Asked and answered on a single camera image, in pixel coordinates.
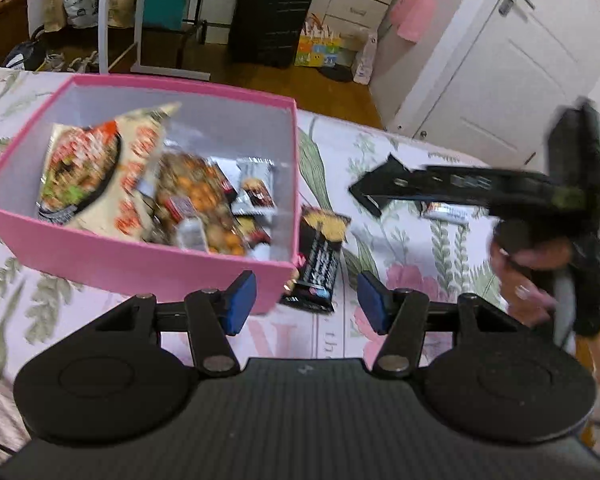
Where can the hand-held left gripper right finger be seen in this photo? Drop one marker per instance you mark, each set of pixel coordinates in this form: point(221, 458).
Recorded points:
point(372, 304)

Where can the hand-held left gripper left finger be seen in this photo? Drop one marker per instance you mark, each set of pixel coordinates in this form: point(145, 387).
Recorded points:
point(240, 304)

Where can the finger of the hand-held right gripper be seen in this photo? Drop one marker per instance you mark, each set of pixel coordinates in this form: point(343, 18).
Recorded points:
point(430, 180)

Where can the white cookie snack packet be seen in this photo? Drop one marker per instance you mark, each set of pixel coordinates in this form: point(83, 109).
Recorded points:
point(447, 212)

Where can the black snack packet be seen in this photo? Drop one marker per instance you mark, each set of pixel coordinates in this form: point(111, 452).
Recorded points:
point(320, 255)

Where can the pink cardboard box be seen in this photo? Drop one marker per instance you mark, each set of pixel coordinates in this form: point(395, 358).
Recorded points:
point(130, 270)

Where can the clear bag of nuts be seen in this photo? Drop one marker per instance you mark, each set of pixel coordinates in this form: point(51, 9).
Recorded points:
point(195, 195)

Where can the large bowl print snack bag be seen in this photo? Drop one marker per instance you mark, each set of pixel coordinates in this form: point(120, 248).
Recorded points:
point(80, 170)

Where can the person's right hand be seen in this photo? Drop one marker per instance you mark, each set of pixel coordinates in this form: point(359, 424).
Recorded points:
point(525, 290)

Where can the floral blanket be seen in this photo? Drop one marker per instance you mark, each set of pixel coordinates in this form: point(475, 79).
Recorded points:
point(420, 130)

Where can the white plastic bag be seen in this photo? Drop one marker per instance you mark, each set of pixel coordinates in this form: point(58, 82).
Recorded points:
point(365, 60)

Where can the white door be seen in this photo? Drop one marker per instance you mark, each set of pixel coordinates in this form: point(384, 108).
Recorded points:
point(530, 60)

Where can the colourful gift bag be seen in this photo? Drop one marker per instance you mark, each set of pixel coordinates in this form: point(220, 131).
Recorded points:
point(322, 50)

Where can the pink hanging bag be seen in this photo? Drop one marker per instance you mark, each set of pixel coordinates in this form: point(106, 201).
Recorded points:
point(414, 10)

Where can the black suitcase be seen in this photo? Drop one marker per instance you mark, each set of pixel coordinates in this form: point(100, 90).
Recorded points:
point(272, 15)

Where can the white metal rack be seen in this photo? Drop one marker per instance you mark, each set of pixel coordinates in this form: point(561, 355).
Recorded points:
point(139, 35)

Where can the teal bag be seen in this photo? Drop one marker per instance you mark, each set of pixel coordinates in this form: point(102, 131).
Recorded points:
point(167, 7)

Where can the black bag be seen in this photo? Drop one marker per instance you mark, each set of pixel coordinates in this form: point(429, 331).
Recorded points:
point(25, 55)

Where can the brown paper bag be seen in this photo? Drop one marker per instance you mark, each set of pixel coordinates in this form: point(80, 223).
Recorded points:
point(55, 5)

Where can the wooden cabinet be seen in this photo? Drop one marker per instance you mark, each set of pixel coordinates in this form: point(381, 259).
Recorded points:
point(5, 25)

